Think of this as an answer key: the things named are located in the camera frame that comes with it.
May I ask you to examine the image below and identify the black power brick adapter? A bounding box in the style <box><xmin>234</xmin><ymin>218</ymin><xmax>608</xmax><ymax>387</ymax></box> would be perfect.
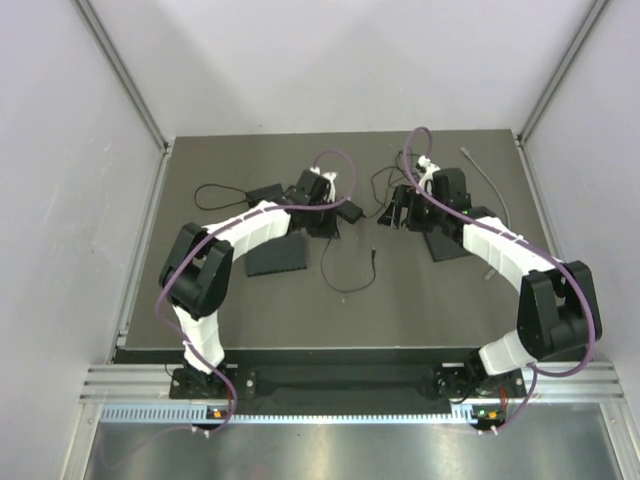
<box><xmin>245</xmin><ymin>183</ymin><xmax>284</xmax><ymax>208</ymax></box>

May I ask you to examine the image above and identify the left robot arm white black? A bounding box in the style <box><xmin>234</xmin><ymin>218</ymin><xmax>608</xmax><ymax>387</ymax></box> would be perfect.
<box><xmin>159</xmin><ymin>167</ymin><xmax>346</xmax><ymax>397</ymax></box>

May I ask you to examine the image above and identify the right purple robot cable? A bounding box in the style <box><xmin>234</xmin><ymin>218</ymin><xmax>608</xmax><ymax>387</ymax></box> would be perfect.
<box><xmin>403</xmin><ymin>127</ymin><xmax>604</xmax><ymax>434</ymax></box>

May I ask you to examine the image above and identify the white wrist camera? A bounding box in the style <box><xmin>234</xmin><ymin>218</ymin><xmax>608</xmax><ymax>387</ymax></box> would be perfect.
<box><xmin>310</xmin><ymin>167</ymin><xmax>339</xmax><ymax>204</ymax></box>
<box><xmin>416</xmin><ymin>155</ymin><xmax>441</xmax><ymax>195</ymax></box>

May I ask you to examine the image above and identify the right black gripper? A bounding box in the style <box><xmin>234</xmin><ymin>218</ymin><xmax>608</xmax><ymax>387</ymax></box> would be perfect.
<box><xmin>379</xmin><ymin>184</ymin><xmax>448</xmax><ymax>233</ymax></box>

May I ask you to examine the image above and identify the thin black adapter cord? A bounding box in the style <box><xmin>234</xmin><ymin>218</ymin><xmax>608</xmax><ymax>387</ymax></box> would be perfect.
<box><xmin>362</xmin><ymin>148</ymin><xmax>416</xmax><ymax>219</ymax></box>

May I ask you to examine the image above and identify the grey slotted cable duct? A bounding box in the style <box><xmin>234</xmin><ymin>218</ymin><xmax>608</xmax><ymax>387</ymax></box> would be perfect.
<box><xmin>99</xmin><ymin>402</ymin><xmax>506</xmax><ymax>426</ymax></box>

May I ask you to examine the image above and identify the grey ethernet cable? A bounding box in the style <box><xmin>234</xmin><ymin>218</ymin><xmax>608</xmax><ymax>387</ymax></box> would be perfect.
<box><xmin>459</xmin><ymin>146</ymin><xmax>511</xmax><ymax>280</ymax></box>

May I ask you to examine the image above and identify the small black wall adapter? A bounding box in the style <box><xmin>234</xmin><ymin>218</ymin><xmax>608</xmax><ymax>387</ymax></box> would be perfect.
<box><xmin>336</xmin><ymin>200</ymin><xmax>365</xmax><ymax>225</ymax></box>

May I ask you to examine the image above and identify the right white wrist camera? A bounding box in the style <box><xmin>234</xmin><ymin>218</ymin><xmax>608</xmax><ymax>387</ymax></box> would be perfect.
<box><xmin>416</xmin><ymin>155</ymin><xmax>441</xmax><ymax>195</ymax></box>

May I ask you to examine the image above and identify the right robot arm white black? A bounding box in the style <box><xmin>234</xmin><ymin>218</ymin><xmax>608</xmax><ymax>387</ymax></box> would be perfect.
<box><xmin>377</xmin><ymin>157</ymin><xmax>602</xmax><ymax>396</ymax></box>

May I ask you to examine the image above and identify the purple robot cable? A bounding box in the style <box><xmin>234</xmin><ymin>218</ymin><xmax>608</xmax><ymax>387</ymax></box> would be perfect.
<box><xmin>99</xmin><ymin>148</ymin><xmax>357</xmax><ymax>466</ymax></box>
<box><xmin>403</xmin><ymin>127</ymin><xmax>604</xmax><ymax>434</ymax></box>

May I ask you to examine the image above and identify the black box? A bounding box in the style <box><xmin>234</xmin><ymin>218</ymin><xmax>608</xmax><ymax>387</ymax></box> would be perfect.
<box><xmin>245</xmin><ymin>232</ymin><xmax>308</xmax><ymax>277</ymax></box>

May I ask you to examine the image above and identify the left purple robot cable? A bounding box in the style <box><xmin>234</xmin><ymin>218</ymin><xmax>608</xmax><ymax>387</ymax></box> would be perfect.
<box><xmin>99</xmin><ymin>148</ymin><xmax>357</xmax><ymax>466</ymax></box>

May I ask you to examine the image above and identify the dark grey network switch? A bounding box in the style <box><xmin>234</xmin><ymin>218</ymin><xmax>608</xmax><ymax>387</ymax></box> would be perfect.
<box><xmin>423</xmin><ymin>229</ymin><xmax>470</xmax><ymax>263</ymax></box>

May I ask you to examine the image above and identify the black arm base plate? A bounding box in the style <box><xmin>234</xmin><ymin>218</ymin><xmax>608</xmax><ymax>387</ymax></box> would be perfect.
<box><xmin>169</xmin><ymin>362</ymin><xmax>526</xmax><ymax>416</ymax></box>

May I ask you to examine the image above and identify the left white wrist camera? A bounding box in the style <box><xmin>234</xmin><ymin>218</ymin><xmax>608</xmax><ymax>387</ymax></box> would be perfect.
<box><xmin>310</xmin><ymin>167</ymin><xmax>339</xmax><ymax>204</ymax></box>

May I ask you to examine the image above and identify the thin black power cord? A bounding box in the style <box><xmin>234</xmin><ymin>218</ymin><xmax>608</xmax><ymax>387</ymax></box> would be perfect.
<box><xmin>193</xmin><ymin>183</ymin><xmax>251</xmax><ymax>214</ymax></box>

